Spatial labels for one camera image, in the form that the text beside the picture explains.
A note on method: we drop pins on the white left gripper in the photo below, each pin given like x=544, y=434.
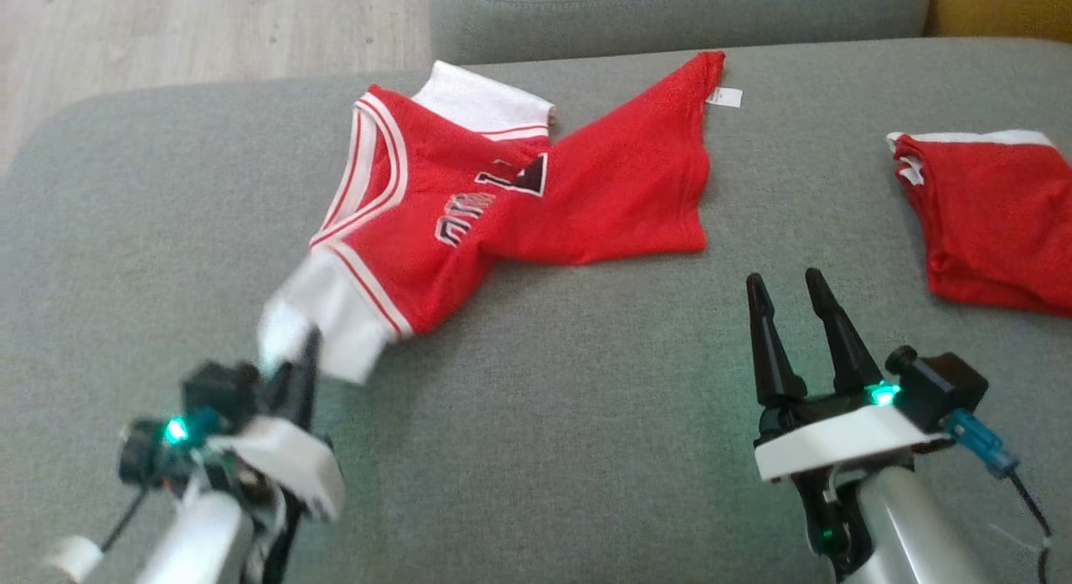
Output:
x=285, y=462

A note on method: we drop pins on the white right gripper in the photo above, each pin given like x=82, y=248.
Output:
x=837, y=441

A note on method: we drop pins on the red shorts white stripe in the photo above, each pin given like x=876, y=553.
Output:
x=997, y=224

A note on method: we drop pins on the red Bulls jersey white sleeves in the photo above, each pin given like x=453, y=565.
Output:
x=519, y=190

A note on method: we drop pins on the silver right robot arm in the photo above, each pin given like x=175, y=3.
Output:
x=904, y=534

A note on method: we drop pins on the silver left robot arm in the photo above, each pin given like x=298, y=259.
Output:
x=201, y=538

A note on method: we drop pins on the grey sofa seat cushion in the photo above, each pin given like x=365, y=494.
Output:
x=586, y=416

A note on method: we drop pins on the yellow cushion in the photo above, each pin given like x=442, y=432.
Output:
x=1005, y=6

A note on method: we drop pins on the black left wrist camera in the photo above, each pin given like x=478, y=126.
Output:
x=219, y=390

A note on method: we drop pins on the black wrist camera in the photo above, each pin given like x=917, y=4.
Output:
x=219, y=390
x=942, y=387

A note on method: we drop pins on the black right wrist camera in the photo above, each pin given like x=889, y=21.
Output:
x=942, y=387

